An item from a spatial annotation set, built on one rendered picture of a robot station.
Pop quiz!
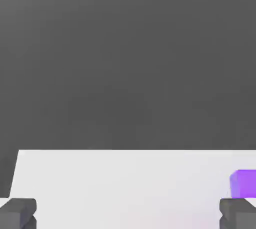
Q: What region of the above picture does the large purple box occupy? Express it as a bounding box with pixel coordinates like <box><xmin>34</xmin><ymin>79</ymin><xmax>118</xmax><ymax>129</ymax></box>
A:
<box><xmin>229</xmin><ymin>169</ymin><xmax>256</xmax><ymax>199</ymax></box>

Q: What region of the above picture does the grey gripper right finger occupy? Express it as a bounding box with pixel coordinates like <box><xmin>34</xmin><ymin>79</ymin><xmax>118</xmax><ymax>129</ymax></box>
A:
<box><xmin>219</xmin><ymin>197</ymin><xmax>256</xmax><ymax>229</ymax></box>

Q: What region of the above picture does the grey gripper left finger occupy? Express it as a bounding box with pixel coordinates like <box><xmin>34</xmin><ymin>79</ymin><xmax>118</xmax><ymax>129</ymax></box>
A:
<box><xmin>0</xmin><ymin>197</ymin><xmax>38</xmax><ymax>229</ymax></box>

